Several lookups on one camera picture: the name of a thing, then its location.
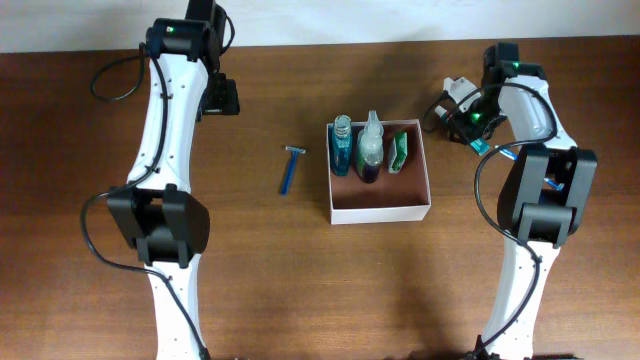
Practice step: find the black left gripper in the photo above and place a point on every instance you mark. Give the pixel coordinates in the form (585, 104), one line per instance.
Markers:
(220, 100)

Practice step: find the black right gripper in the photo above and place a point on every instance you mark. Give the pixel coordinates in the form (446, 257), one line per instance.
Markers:
(470, 129)

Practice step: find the green Colgate toothpaste tube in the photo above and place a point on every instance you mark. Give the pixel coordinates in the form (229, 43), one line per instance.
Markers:
(480, 146)

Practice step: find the green Dettol soap box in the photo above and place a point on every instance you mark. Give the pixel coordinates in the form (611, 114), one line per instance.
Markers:
(398, 152)

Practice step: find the blue disposable razor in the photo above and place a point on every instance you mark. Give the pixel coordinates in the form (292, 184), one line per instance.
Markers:
(295, 152)

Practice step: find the blue white toothbrush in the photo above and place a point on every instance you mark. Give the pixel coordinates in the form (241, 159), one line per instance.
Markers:
(529, 169)

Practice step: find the purple foaming soap pump bottle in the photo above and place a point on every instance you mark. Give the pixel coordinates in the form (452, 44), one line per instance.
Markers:
(370, 153)

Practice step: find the teal Listerine mouthwash bottle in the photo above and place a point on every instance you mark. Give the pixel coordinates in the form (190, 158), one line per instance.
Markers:
(341, 145)

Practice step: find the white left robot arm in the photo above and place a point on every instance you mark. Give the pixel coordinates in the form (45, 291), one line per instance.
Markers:
(155, 210)

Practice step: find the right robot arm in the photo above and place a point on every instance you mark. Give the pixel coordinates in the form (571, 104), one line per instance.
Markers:
(543, 199)

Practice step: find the pink open cardboard box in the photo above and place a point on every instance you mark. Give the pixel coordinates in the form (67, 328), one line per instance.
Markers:
(405, 196)

